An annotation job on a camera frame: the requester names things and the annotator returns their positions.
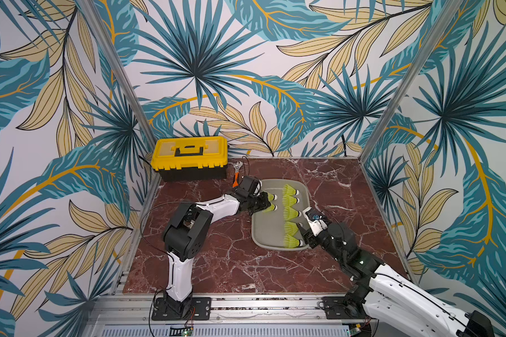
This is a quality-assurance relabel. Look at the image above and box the yellow black toolbox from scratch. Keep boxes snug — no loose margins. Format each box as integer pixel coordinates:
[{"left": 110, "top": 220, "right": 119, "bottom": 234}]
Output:
[{"left": 150, "top": 136, "right": 229, "bottom": 182}]

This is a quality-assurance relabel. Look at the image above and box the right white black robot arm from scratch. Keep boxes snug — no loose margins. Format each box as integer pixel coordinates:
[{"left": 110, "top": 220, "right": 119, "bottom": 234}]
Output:
[{"left": 298, "top": 220, "right": 494, "bottom": 336}]

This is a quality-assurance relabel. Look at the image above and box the yellow-green shuttlecock two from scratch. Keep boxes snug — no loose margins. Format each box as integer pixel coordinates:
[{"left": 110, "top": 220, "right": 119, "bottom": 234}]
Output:
[{"left": 283, "top": 184, "right": 299, "bottom": 197}]

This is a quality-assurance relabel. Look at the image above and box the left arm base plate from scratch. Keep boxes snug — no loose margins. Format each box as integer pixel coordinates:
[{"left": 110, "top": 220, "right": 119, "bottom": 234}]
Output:
[{"left": 150, "top": 297, "right": 212, "bottom": 322}]

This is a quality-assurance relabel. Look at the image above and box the yellow-green shuttlecock three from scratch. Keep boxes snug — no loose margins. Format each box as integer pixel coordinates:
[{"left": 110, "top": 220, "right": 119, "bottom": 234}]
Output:
[{"left": 283, "top": 206, "right": 300, "bottom": 221}]

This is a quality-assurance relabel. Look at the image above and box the right aluminium frame post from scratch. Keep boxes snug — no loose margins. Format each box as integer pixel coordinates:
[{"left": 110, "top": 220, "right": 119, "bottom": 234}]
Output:
[{"left": 359, "top": 0, "right": 463, "bottom": 166}]

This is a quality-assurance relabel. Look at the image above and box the aluminium frame post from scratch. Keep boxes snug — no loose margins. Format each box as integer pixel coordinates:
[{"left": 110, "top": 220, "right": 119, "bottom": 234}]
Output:
[
  {"left": 77, "top": 0, "right": 156, "bottom": 150},
  {"left": 359, "top": 0, "right": 463, "bottom": 166}
]

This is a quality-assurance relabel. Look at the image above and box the yellow-green shuttlecock five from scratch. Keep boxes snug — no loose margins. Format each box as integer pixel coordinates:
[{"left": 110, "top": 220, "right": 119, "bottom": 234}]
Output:
[{"left": 263, "top": 204, "right": 277, "bottom": 213}]

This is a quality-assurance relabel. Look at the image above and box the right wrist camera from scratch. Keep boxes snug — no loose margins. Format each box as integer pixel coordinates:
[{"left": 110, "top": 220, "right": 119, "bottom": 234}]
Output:
[{"left": 304, "top": 207, "right": 331, "bottom": 237}]

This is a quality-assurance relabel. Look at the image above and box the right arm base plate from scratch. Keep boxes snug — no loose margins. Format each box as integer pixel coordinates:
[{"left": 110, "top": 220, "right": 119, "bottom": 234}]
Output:
[{"left": 320, "top": 296, "right": 367, "bottom": 320}]

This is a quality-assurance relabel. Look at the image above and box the left aluminium frame post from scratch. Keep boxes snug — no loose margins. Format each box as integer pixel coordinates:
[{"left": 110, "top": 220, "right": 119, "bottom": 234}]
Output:
[{"left": 77, "top": 0, "right": 156, "bottom": 150}]

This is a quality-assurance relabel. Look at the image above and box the yellow-green shuttlecock six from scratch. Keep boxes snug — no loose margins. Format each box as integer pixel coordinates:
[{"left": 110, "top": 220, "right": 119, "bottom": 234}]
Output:
[{"left": 284, "top": 221, "right": 299, "bottom": 236}]

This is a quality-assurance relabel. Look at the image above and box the yellow-green shuttlecock one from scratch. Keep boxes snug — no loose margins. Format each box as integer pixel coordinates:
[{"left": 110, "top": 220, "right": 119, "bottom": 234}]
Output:
[{"left": 282, "top": 195, "right": 299, "bottom": 207}]

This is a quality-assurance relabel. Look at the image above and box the grey plastic storage tray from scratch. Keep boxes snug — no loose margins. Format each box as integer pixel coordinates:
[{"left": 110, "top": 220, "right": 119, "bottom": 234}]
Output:
[{"left": 252, "top": 179, "right": 310, "bottom": 251}]

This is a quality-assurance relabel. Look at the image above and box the aluminium front rail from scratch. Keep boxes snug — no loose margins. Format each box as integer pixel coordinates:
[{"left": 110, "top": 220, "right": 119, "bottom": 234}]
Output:
[{"left": 83, "top": 293, "right": 359, "bottom": 336}]

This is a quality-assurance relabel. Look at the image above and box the yellow-green shuttlecock four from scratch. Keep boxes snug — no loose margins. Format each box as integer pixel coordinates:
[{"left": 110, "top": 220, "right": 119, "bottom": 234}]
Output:
[{"left": 283, "top": 234, "right": 303, "bottom": 249}]

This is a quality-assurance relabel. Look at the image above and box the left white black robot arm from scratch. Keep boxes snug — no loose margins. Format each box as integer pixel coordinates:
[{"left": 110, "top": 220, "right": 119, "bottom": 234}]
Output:
[{"left": 162, "top": 176, "right": 271, "bottom": 318}]

